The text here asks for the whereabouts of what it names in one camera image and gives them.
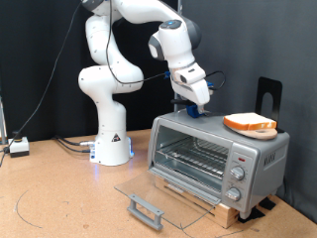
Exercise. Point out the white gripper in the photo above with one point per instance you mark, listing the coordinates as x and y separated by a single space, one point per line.
194 86

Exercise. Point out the white bread slice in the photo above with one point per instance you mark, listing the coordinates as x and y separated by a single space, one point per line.
247 119

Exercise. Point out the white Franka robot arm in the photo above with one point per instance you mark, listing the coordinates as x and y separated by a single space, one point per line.
110 132

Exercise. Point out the large silver oven knob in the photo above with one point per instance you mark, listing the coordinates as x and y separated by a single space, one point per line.
237 172

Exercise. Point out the small silver oven knob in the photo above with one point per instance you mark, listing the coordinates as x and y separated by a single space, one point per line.
233 194

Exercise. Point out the silver toaster oven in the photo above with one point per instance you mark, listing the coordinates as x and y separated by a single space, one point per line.
267 178

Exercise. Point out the vertical metal pole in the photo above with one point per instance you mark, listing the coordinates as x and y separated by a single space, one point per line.
177 109

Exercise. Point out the black metal bookend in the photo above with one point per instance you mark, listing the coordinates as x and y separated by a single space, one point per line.
262 87

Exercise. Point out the round wooden cutting board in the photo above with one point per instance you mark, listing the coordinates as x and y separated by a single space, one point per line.
264 135

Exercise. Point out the grey backdrop curtain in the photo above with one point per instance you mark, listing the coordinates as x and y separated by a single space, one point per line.
247 39

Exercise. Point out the light wooden block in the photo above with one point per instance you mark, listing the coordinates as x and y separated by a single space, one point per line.
228 214

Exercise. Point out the black foam pad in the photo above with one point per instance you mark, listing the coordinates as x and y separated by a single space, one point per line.
254 214
268 204

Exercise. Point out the black backdrop curtain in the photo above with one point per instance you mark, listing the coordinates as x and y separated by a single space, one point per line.
26 49

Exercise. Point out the white emergency stop box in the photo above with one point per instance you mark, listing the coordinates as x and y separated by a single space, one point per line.
19 147

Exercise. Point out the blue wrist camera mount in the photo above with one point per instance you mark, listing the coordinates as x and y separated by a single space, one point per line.
210 88

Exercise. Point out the metal frame leg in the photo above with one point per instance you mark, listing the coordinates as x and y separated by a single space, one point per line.
2 125

